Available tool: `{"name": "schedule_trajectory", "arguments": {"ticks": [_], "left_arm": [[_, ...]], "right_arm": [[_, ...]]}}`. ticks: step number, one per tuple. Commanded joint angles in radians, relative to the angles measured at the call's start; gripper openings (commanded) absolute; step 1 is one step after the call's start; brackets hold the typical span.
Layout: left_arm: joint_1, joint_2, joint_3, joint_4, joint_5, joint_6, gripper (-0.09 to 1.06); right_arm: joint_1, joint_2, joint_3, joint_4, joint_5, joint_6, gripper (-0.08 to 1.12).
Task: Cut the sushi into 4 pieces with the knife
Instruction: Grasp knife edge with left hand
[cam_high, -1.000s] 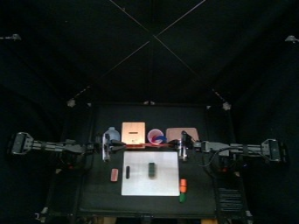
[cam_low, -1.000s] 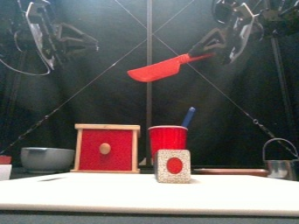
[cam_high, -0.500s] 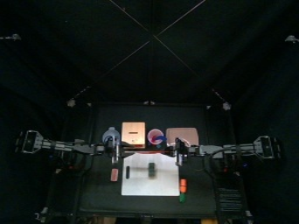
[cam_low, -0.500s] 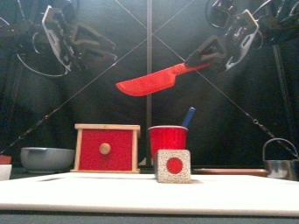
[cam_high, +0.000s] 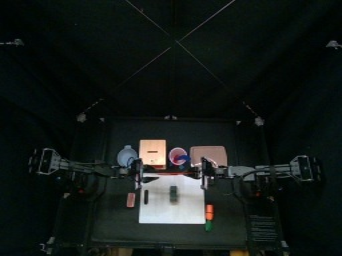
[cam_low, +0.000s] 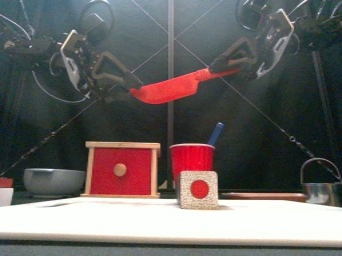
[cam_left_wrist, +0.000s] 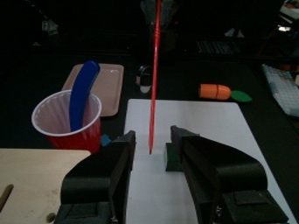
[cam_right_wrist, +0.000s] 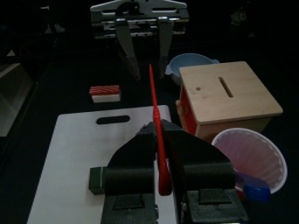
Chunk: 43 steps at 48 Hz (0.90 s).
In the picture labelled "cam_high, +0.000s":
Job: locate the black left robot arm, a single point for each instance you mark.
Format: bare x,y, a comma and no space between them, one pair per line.
67,164

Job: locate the light wooden box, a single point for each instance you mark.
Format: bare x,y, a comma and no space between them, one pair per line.
152,151

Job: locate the pink rectangular toy piece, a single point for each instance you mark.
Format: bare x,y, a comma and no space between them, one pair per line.
131,200

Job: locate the black stick-shaped item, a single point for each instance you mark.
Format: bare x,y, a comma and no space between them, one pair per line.
146,197

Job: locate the pink wooden board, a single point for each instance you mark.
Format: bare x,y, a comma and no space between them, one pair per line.
211,153

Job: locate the white cutting board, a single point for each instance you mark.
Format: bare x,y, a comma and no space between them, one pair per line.
187,210

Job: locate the pale blue bowl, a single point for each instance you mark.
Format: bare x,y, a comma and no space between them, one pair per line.
126,156

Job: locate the dark green sushi roll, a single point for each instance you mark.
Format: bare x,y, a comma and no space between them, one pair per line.
174,194

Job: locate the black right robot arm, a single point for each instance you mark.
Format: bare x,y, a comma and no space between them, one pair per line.
275,169

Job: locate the orange toy carrot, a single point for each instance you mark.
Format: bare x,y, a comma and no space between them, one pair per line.
208,215

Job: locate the metal frame clamp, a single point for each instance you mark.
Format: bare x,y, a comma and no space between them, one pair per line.
333,44
80,117
16,42
259,121

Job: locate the blue plastic utensil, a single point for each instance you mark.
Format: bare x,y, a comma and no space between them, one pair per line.
183,160

